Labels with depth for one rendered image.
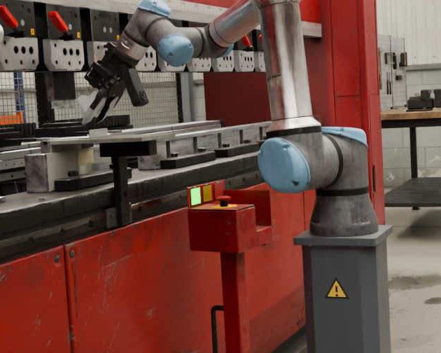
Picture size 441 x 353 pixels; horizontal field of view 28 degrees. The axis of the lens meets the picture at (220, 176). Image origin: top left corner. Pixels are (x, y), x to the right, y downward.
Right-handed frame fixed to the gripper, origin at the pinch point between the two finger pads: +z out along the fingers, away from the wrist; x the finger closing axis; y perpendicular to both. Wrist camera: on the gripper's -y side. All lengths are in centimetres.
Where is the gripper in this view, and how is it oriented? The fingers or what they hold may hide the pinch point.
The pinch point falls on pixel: (94, 121)
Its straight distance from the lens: 228.7
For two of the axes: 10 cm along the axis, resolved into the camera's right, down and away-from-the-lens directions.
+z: -5.4, 7.7, 3.3
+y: -7.4, -6.3, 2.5
